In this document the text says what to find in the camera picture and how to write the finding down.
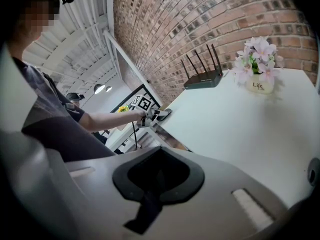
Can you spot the small white side table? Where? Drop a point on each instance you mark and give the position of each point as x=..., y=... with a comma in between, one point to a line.
x=122, y=136

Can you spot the sunflowers in white pot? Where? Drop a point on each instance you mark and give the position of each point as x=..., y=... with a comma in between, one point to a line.
x=123, y=109

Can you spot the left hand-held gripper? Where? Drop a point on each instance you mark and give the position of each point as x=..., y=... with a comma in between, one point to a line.
x=143, y=104

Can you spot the person's left forearm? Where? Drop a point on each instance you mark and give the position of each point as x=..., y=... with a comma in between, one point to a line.
x=110, y=121

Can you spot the black metal railing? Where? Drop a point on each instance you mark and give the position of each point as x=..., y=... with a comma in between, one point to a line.
x=140, y=89

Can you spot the black pendant lamp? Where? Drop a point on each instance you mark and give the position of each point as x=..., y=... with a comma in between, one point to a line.
x=99, y=88
x=108, y=89

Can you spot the pale pink flowers in pot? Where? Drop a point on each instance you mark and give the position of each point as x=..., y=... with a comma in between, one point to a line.
x=260, y=59

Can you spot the person's head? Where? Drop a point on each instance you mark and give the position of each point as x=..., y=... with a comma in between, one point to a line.
x=32, y=19

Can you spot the grey computer mouse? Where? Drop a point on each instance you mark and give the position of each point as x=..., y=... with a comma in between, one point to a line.
x=168, y=113

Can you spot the black router with antennas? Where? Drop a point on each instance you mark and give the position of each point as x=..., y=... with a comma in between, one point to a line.
x=202, y=80

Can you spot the person's torso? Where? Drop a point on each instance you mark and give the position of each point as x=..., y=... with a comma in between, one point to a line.
x=55, y=124

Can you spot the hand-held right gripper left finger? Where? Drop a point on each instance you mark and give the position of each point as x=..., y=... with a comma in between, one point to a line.
x=95, y=196

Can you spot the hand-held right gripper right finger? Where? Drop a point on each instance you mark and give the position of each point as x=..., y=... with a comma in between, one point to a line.
x=212, y=209

